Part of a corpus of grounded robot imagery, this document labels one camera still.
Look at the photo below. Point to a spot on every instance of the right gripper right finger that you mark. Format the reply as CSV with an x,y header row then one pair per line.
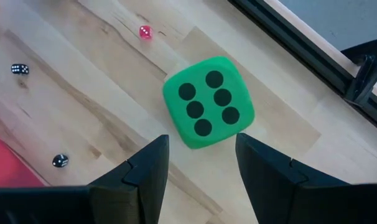
x,y
269,186

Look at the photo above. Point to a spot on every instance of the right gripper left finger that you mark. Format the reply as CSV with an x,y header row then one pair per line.
x,y
145,174

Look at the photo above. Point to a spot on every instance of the green foam die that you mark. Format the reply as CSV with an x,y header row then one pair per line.
x,y
207,102

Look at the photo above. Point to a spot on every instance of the small black die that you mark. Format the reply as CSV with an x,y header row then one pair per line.
x,y
20,69
60,160

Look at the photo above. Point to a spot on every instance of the pink plastic bin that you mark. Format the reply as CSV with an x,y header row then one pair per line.
x,y
8,168

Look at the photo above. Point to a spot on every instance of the small red die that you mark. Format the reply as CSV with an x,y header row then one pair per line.
x,y
146,32

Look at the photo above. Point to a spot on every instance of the black clamp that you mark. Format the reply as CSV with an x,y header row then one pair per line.
x,y
367,81

